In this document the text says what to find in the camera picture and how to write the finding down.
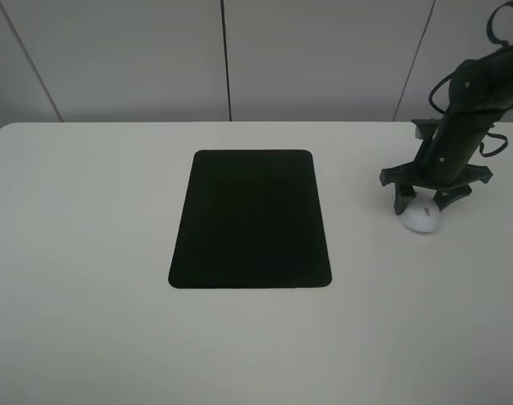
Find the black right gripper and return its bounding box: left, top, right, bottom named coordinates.
left=380, top=111, right=498, bottom=214

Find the black mouse pad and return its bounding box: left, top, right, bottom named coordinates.
left=168, top=149, right=332, bottom=289

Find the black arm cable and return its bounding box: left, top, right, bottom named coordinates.
left=429, top=0, right=513, bottom=158

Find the white computer mouse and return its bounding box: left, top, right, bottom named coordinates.
left=398, top=196, right=440, bottom=234

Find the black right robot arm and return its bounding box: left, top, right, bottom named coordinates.
left=380, top=45, right=513, bottom=215

